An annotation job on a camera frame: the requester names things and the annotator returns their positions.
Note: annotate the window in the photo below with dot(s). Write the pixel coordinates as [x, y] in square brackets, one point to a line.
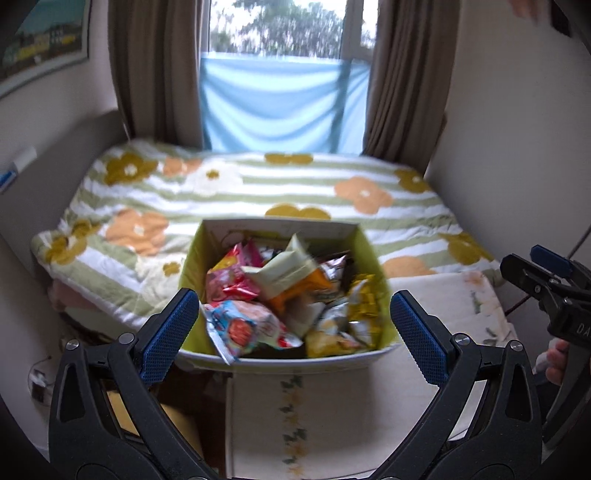
[286, 27]

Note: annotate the orange snack packet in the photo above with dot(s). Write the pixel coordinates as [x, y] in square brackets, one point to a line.
[300, 288]

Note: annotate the brown cardboard box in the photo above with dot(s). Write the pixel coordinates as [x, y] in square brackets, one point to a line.
[184, 424]

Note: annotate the person's right hand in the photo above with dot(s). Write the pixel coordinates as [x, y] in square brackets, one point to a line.
[554, 364]

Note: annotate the framed wall picture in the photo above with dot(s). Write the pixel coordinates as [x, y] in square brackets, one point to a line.
[41, 41]

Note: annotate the silver brown snack packet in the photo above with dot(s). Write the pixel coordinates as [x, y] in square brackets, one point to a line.
[336, 272]

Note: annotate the white and blue box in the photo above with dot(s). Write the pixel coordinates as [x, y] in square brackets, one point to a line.
[18, 168]

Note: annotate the white floral cushion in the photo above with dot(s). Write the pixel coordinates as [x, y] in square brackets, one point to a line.
[369, 415]

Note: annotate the grey headboard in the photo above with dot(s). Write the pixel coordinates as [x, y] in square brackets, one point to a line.
[55, 152]

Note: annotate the brown curtain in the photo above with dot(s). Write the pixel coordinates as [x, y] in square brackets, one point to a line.
[157, 69]
[411, 83]

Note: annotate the yellow snack packet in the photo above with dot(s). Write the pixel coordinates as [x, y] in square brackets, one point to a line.
[364, 304]

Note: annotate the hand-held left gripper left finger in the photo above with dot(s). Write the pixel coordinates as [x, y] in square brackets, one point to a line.
[168, 337]

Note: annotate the white power adapter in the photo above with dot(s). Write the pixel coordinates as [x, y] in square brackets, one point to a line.
[38, 384]

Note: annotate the green cardboard box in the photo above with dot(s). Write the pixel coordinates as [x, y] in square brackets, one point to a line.
[295, 362]

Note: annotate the pale green snack packet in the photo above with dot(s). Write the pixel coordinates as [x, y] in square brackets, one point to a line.
[281, 272]

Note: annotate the light blue cloth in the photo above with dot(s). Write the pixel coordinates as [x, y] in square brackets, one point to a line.
[281, 101]

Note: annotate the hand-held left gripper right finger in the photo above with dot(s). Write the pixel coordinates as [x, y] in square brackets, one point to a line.
[418, 337]

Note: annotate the striped flower blanket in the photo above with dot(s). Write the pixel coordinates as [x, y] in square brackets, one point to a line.
[277, 184]

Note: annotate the grey corn chips bag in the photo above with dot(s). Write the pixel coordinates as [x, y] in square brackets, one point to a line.
[332, 341]

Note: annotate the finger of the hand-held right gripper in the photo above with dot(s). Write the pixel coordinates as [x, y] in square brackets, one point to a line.
[551, 259]
[521, 274]

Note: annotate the pink snack packet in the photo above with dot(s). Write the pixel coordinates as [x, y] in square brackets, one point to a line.
[226, 284]

